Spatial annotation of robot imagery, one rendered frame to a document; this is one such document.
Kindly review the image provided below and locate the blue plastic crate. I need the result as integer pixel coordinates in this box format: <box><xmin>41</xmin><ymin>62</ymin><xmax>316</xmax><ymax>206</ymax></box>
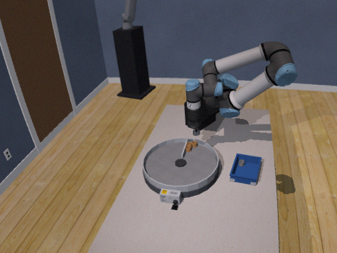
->
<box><xmin>229</xmin><ymin>153</ymin><xmax>262</xmax><ymax>186</ymax></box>

